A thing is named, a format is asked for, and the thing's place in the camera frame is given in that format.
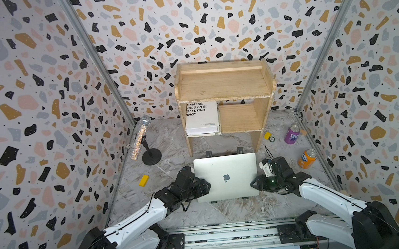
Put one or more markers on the yellow rectangular block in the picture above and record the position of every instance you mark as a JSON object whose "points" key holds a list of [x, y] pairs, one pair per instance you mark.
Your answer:
{"points": [[143, 180]]}

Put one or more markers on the orange Fanta can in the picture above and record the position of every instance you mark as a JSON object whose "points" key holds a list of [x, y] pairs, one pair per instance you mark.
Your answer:
{"points": [[307, 159]]}

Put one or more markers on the black folding laptop stand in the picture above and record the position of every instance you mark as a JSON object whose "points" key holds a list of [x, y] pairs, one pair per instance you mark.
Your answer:
{"points": [[210, 154]]}

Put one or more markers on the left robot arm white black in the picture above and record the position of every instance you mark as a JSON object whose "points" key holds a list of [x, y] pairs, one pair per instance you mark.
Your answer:
{"points": [[141, 229]]}

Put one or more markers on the sprinkle-covered microphone on stand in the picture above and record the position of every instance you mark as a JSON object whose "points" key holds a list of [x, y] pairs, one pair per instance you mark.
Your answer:
{"points": [[151, 156]]}

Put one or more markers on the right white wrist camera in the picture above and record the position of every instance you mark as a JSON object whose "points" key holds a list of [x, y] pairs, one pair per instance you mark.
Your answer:
{"points": [[267, 168]]}

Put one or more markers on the yellow tape measure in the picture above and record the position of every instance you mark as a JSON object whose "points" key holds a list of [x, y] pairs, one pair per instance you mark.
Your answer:
{"points": [[269, 137]]}

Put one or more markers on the wooden shelf unit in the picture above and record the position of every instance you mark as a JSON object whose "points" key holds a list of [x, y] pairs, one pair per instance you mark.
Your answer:
{"points": [[243, 89]]}

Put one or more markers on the white book black text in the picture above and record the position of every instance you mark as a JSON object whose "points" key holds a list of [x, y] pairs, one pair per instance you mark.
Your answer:
{"points": [[202, 118]]}

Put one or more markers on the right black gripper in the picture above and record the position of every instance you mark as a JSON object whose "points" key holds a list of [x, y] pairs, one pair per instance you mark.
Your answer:
{"points": [[260, 183]]}

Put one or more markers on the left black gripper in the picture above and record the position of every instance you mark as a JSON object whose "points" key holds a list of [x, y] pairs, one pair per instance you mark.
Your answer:
{"points": [[201, 192]]}

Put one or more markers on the silver laptop computer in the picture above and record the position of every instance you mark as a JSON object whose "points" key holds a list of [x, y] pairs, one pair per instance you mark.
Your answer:
{"points": [[230, 176]]}

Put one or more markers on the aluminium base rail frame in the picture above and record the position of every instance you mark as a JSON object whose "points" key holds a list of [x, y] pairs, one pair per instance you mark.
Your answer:
{"points": [[262, 234]]}

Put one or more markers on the purple Fanta can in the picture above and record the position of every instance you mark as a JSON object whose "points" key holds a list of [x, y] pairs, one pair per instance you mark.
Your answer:
{"points": [[292, 134]]}

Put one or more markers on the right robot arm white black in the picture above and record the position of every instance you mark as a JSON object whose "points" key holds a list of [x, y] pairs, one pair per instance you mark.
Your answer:
{"points": [[359, 224]]}

